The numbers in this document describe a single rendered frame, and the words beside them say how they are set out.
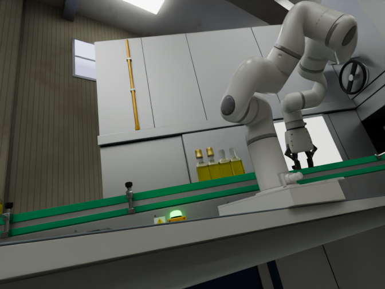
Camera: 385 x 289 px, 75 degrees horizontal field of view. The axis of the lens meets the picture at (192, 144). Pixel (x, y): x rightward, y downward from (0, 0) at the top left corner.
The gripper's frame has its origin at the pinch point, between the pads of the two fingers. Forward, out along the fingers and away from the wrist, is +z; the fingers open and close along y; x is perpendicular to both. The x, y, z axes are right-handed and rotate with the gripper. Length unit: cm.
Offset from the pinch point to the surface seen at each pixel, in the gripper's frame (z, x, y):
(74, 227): 8, -2, 95
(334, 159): 1, -37, -39
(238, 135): -22.6, -41.0, 12.8
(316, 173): 5.9, -17.8, -15.0
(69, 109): -148, -310, 201
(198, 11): -365, -402, -65
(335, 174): 7.9, -17.3, -24.2
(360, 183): 14.3, -14.0, -33.3
